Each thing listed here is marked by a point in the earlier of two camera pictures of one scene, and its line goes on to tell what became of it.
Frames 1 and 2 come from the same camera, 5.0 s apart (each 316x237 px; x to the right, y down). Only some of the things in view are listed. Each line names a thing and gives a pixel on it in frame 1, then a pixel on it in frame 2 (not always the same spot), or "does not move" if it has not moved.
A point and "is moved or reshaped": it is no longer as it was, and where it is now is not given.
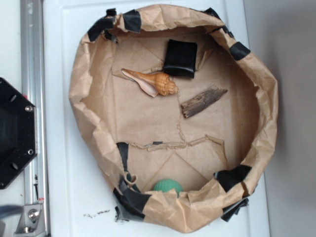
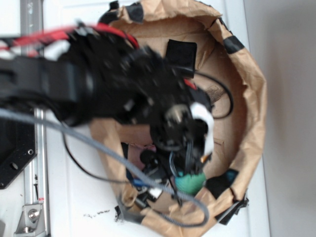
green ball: [166, 185] is moved or reshaped
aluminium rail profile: [33, 86] does not move
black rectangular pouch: [180, 59] does not move
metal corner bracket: [31, 221] does not move
